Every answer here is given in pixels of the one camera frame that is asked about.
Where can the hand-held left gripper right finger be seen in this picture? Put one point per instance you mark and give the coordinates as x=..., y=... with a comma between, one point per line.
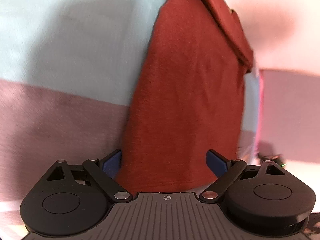
x=215, y=163

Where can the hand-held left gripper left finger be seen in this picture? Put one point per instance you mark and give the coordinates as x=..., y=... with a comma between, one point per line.
x=112, y=165

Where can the rust red long-sleeved sweater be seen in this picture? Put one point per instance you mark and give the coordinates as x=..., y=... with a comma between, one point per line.
x=187, y=92

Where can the blue grey patterned bed sheet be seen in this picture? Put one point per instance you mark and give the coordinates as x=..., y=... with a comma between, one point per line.
x=62, y=55

